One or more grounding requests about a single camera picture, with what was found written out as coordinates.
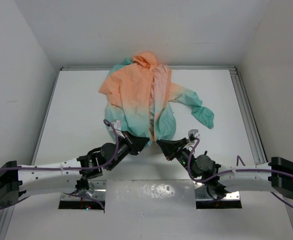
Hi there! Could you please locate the purple cable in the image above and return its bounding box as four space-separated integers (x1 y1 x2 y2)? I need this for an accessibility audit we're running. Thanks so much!
187 137 293 214
0 118 121 213

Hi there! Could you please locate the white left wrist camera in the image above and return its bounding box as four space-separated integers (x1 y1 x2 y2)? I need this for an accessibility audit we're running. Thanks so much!
112 119 122 131

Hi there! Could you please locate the aluminium frame rail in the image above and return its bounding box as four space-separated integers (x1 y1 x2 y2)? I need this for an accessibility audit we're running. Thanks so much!
61 65 237 71
229 67 268 165

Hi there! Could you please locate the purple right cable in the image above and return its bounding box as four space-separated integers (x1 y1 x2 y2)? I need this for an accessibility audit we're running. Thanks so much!
187 137 293 214

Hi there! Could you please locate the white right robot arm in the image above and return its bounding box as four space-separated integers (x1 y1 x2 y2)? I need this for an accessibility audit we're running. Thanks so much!
157 137 293 200

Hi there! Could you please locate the aluminium frame rail right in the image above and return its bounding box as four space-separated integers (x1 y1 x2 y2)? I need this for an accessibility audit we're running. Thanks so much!
229 67 268 165

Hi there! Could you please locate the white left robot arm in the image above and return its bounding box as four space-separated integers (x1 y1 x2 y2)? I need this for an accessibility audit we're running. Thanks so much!
0 131 149 210

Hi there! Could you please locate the aluminium frame rail back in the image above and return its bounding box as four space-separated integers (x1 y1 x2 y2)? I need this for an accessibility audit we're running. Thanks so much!
61 65 237 71

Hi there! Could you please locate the shiny metal base plate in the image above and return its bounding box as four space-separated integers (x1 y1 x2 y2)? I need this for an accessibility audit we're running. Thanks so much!
59 178 242 202

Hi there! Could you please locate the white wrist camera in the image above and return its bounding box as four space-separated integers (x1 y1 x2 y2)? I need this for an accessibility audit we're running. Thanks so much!
188 129 200 142
112 119 122 131

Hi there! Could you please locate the orange and teal gradient jacket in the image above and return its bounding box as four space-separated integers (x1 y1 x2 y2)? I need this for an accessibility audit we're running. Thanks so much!
99 52 215 144

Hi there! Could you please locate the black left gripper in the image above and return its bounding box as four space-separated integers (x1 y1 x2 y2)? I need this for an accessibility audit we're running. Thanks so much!
106 129 149 170

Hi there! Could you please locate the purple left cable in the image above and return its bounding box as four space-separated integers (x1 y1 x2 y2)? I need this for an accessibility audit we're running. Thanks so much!
0 118 121 213

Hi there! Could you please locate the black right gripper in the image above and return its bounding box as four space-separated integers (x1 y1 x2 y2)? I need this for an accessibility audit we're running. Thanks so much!
157 138 199 179

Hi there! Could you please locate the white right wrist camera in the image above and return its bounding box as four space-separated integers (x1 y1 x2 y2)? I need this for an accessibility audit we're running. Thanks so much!
188 129 200 142

